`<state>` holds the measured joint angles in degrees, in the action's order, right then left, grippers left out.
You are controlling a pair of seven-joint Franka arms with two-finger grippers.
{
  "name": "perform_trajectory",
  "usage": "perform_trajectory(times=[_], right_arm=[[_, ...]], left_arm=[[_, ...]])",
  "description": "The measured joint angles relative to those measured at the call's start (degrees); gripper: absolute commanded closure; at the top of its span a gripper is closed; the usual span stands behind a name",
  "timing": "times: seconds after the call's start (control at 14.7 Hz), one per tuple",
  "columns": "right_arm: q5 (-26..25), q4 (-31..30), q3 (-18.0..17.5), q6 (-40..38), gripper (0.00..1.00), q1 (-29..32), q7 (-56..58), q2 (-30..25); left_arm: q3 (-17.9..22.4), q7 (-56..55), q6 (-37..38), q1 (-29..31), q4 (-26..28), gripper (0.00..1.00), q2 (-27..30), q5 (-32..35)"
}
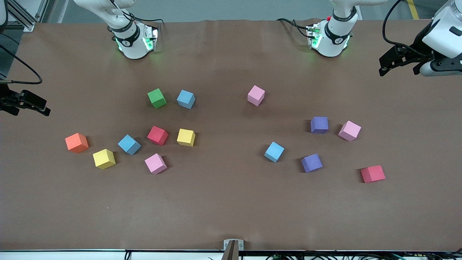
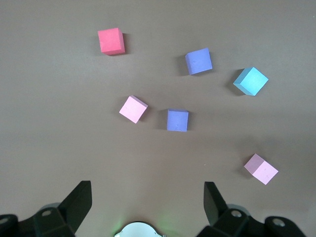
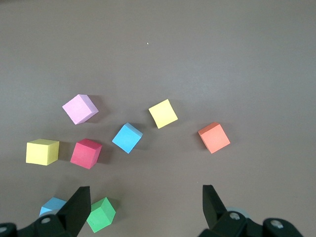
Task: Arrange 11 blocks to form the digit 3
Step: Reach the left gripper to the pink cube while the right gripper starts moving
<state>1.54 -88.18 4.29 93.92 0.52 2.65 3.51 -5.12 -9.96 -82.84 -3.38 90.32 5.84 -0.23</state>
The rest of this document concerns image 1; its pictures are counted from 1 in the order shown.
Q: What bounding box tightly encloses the yellow floor tape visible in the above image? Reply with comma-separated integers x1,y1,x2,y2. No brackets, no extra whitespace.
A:
407,0,420,20

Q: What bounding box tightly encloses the red foam cube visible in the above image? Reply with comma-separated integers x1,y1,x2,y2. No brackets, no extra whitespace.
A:
361,165,386,183
147,126,169,146

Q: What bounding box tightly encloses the black right base cable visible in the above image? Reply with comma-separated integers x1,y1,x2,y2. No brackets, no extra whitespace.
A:
108,0,165,26

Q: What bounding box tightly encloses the purple foam cube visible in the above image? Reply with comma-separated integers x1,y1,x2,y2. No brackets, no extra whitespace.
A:
310,116,329,134
301,153,323,173

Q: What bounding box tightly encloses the yellow foam cube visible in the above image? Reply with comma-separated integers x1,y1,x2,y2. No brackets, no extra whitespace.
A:
92,149,116,170
176,129,196,147

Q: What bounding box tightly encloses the green foam cube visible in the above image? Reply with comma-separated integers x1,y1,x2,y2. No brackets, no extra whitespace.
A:
147,88,167,109

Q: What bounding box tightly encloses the orange foam cube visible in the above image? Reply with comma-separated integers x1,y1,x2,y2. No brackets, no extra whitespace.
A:
65,133,89,153

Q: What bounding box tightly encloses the blue foam cube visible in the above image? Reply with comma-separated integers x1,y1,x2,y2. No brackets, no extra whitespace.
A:
117,134,141,156
264,142,285,163
176,90,196,109

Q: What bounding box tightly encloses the black left base cable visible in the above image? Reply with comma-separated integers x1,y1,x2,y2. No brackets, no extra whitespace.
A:
276,17,311,39

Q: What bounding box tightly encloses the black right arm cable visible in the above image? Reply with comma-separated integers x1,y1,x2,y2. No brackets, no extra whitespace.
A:
0,44,43,85

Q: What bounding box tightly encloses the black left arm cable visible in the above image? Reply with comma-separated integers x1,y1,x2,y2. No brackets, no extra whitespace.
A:
382,0,433,57

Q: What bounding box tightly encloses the pink foam cube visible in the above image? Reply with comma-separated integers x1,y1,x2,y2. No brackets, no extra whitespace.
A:
247,85,266,107
144,153,167,175
338,121,362,142

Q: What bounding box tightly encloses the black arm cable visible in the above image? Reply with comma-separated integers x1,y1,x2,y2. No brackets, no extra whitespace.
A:
382,0,433,57
0,44,43,85

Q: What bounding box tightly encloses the grey camera pole bracket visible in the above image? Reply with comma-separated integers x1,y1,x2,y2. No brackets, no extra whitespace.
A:
221,239,245,260

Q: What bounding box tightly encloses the aluminium frame profile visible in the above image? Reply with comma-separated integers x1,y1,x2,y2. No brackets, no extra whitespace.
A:
0,0,50,32

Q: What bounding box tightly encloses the black base cable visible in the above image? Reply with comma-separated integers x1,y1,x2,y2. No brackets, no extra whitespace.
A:
276,17,311,39
108,0,165,26

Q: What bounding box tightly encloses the large table cover mat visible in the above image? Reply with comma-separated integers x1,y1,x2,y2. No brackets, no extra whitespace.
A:
0,18,462,252

